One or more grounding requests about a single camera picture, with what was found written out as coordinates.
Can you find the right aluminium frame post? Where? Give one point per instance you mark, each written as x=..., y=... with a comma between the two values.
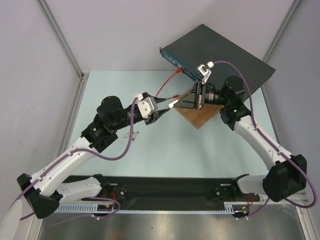
x=282, y=28

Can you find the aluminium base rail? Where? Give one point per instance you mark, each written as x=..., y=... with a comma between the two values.
x=299, y=198

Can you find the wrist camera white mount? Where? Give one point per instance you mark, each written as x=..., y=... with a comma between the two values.
x=147, y=105
x=204, y=70

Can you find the wooden base board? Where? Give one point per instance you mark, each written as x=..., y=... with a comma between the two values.
x=198, y=118

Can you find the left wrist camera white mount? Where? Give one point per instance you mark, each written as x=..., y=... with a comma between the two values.
x=147, y=105

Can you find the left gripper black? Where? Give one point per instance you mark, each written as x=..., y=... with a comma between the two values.
x=154, y=116

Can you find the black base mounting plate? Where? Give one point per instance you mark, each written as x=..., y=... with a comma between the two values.
x=177, y=191

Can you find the aluminium frame post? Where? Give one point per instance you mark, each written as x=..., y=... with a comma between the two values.
x=54, y=25
x=282, y=28

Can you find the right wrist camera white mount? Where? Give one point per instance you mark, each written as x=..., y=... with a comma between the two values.
x=204, y=70

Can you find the silver SFP module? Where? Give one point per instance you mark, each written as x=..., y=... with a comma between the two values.
x=126, y=135
x=171, y=105
x=135, y=135

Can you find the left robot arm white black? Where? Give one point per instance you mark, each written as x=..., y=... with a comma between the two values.
x=45, y=190

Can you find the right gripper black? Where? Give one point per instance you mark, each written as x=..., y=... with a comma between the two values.
x=199, y=95

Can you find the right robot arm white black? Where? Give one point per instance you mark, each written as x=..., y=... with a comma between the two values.
x=286, y=172

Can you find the blue black network switch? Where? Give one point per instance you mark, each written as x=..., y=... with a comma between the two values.
x=202, y=45

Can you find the left aluminium frame post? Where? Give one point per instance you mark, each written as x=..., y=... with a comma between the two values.
x=54, y=25

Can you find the white slotted cable duct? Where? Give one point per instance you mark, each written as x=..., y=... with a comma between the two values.
x=108, y=207

